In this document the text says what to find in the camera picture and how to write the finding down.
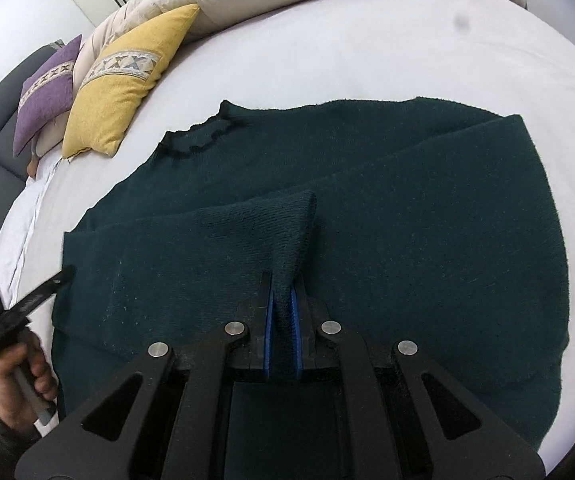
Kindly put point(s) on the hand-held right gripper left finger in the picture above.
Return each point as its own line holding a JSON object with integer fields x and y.
{"x": 267, "y": 340}

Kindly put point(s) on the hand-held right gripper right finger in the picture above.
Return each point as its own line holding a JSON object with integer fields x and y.
{"x": 296, "y": 340}

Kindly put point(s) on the dark green knit sweater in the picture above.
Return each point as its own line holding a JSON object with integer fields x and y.
{"x": 392, "y": 210}

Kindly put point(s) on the person's left forearm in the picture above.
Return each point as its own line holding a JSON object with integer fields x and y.
{"x": 5, "y": 435}

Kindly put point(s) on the person's left hand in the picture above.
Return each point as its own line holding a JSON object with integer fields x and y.
{"x": 7, "y": 385}

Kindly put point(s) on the white bed pillow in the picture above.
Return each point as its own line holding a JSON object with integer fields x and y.
{"x": 25, "y": 220}

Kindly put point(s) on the beige pillow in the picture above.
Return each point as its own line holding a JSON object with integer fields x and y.
{"x": 50, "y": 137}

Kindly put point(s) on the purple patterned throw pillow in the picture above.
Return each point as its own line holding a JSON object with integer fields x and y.
{"x": 42, "y": 100}

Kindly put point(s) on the yellow patterned throw pillow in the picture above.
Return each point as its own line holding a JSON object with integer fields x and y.
{"x": 117, "y": 90}

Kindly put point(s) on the bed with white sheet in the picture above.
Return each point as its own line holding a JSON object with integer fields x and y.
{"x": 367, "y": 55}

